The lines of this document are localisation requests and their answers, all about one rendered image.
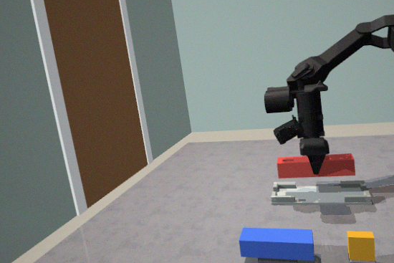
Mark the yellow cube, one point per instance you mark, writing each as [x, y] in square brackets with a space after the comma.
[361, 245]

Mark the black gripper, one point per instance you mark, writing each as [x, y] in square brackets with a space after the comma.
[311, 145]

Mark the red rectangular block with two square slots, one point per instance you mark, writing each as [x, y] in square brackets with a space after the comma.
[333, 165]

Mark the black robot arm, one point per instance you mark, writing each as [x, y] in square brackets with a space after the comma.
[306, 81]

